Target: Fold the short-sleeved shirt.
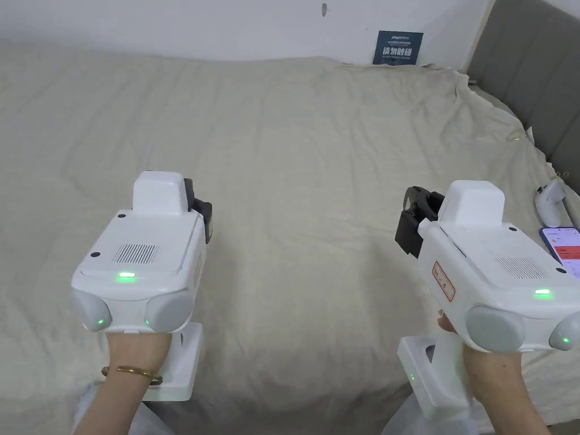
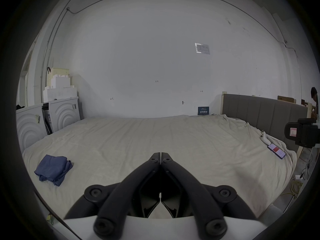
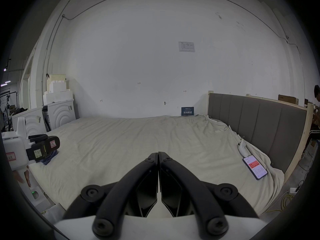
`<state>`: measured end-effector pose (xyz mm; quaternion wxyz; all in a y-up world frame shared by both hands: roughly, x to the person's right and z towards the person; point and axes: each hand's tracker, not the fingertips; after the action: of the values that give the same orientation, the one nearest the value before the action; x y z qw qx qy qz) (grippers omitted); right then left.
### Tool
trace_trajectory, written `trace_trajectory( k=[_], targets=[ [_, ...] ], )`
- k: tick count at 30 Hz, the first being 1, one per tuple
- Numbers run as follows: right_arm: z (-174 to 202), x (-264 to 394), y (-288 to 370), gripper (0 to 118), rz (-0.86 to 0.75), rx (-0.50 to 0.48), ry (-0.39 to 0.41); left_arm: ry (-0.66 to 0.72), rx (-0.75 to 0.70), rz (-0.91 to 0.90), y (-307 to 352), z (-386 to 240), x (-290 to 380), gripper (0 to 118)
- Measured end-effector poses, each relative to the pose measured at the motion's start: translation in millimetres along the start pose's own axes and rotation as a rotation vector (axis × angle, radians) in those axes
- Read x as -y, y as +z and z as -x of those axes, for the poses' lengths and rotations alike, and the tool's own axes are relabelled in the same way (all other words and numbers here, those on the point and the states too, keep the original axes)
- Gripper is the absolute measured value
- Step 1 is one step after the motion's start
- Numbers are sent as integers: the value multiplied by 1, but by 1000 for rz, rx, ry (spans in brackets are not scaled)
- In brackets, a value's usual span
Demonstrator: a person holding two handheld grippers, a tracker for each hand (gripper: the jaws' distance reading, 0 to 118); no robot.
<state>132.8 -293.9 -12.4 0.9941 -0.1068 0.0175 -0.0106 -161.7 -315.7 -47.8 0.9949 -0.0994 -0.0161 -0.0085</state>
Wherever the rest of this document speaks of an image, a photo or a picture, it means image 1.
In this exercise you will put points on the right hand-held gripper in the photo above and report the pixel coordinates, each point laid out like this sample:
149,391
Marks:
489,267

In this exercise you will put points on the person's right forearm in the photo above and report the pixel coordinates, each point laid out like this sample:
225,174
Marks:
512,414

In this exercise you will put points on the person's left hand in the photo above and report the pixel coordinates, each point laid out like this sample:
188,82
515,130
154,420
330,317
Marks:
136,351

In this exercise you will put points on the person's legs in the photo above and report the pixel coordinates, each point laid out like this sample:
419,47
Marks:
144,420

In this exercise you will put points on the bed with beige sheet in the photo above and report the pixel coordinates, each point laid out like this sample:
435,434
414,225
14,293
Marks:
294,181

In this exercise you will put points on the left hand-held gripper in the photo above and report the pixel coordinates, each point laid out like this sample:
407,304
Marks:
145,253

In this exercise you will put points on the grey padded headboard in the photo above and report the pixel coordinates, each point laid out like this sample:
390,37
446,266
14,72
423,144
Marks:
539,68

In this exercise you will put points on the smartphone with lit screen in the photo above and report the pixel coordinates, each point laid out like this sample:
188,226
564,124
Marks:
564,247

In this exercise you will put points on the white hand controller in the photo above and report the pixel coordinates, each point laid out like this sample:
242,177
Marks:
550,204

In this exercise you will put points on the dark blue sign card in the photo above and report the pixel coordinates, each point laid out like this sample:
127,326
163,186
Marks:
398,47

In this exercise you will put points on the person's left forearm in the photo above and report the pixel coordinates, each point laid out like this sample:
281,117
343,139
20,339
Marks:
115,403

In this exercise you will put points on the person's right hand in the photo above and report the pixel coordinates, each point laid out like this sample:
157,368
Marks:
496,371

